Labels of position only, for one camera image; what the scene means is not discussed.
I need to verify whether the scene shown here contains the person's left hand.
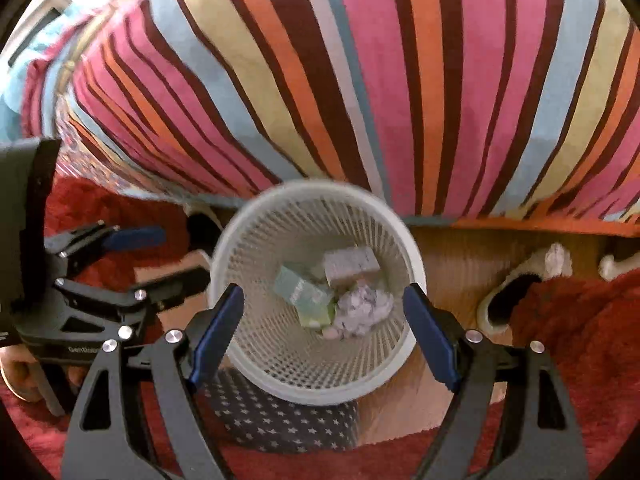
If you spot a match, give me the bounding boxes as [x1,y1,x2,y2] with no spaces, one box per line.
[1,344,87,408]

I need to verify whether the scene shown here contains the red shaggy rug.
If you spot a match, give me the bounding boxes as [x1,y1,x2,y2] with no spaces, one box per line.
[0,173,640,480]

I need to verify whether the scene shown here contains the white slipper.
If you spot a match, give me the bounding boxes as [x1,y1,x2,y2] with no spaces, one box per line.
[599,252,640,282]
[476,243,573,335]

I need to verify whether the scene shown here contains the striped colourful bedspread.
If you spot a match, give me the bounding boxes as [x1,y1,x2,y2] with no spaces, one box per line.
[1,0,639,236]

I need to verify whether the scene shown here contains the dark star-patterned trousers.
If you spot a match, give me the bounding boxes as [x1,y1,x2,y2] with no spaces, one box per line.
[201,368,359,454]

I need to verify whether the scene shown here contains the lilac paper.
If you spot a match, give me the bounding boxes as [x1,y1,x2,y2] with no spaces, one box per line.
[320,281,395,340]

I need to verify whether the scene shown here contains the pink white cardboard box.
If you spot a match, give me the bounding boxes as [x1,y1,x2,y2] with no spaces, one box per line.
[322,246,381,287]

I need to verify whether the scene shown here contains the light green cardboard box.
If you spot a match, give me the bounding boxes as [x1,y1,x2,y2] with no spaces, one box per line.
[297,300,335,330]

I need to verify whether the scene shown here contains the white mesh trash basket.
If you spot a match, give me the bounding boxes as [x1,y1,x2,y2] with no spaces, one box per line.
[209,180,426,405]

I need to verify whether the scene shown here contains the teal cardboard box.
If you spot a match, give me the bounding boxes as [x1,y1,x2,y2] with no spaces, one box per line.
[272,266,334,310]

